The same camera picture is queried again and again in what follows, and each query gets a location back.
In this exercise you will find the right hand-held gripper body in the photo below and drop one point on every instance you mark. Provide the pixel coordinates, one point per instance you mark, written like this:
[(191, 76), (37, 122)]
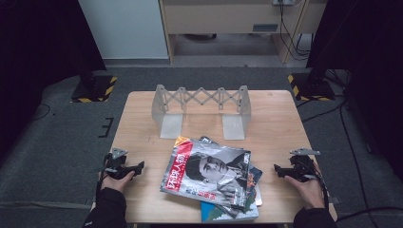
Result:
[(302, 166)]

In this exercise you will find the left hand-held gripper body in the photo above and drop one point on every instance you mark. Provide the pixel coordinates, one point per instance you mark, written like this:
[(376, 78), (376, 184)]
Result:
[(115, 163)]

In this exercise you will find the dark illustrated cover magazine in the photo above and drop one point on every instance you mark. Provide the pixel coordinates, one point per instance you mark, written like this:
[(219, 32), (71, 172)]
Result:
[(255, 175)]

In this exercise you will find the white expandable metal bookend rack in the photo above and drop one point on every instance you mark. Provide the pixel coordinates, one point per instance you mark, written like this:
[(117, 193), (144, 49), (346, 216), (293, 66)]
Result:
[(234, 126)]

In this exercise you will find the grey portrait cover magazine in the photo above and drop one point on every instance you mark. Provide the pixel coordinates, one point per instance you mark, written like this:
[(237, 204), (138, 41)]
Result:
[(206, 171)]

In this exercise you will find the person's left hand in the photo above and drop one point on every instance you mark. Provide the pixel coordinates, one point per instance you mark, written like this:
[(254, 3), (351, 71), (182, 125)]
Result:
[(115, 184)]

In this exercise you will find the person's right hand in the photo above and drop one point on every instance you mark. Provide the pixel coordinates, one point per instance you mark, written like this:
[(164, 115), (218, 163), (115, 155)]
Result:
[(309, 193)]

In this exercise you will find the black stand with striped base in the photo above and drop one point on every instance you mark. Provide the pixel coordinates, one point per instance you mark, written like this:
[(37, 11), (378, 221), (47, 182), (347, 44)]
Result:
[(312, 87), (95, 90)]

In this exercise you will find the white cabinet panel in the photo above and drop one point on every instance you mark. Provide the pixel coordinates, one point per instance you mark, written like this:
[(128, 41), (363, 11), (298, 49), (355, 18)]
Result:
[(126, 28)]

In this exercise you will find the black curtain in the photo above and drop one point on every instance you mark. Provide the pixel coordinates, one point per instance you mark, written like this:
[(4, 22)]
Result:
[(38, 47), (370, 47)]

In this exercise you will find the light wooden desk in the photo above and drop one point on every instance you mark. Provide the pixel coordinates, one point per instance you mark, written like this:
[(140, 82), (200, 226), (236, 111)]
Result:
[(221, 17)]

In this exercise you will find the white power strip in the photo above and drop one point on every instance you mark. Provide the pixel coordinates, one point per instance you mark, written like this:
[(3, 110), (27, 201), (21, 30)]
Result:
[(283, 2)]

